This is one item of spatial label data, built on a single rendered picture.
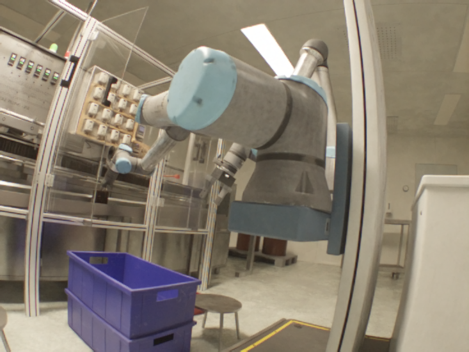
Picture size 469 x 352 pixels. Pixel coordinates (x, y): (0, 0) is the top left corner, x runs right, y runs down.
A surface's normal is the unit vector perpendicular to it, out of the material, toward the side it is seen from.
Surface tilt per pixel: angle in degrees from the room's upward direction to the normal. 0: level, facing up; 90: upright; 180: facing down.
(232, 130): 154
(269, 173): 70
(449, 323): 90
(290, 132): 129
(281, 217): 90
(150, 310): 90
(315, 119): 90
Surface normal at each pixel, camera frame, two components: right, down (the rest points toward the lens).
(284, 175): -0.26, -0.51
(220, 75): 0.47, 0.00
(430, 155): -0.51, -0.20
